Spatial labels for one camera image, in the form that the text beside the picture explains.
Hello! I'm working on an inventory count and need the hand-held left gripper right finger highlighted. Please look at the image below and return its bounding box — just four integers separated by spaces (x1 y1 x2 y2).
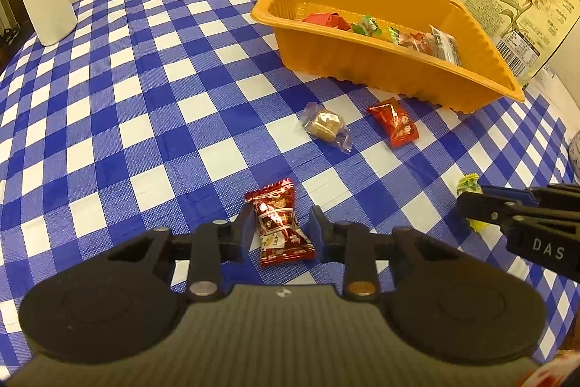
309 205 469 301

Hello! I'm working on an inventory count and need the red patterned cloth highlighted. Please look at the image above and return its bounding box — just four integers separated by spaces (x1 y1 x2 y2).
526 351 580 387

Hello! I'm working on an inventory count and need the yellow green candy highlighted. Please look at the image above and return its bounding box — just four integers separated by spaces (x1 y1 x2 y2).
457 173 489 232

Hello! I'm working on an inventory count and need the clear wrapped brown candy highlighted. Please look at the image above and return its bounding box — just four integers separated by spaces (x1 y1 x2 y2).
301 101 354 154

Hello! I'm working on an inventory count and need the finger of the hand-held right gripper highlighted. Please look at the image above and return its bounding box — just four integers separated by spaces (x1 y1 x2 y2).
457 185 544 230

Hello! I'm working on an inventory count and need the orange plastic tray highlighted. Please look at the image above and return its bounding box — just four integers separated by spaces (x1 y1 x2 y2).
250 0 526 113

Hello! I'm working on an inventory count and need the blue white checked tablecloth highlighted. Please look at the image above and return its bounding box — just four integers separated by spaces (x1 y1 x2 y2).
0 0 580 370

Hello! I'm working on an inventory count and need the small dark red candy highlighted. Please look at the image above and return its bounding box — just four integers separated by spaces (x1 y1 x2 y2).
398 31 438 54

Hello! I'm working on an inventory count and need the translucent black sesame bar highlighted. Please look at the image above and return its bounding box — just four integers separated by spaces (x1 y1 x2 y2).
430 25 463 66

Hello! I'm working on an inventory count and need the dark red patterned candy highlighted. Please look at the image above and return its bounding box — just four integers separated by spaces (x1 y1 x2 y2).
245 177 316 269

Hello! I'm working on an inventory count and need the green brown candy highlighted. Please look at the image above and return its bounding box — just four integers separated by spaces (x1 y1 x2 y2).
351 15 384 38

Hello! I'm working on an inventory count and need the plain red snack packet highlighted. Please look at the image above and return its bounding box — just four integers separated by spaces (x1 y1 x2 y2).
302 12 352 32

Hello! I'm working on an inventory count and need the bright red candy packet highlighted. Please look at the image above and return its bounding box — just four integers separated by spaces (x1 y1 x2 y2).
366 98 420 149

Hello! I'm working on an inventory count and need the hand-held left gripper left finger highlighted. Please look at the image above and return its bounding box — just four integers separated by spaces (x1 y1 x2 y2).
109 203 257 301

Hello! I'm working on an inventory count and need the sunflower seed bag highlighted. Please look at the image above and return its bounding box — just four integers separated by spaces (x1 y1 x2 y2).
460 0 580 82

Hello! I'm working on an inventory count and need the patterned white cup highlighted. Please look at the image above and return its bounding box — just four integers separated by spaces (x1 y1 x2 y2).
568 133 580 177

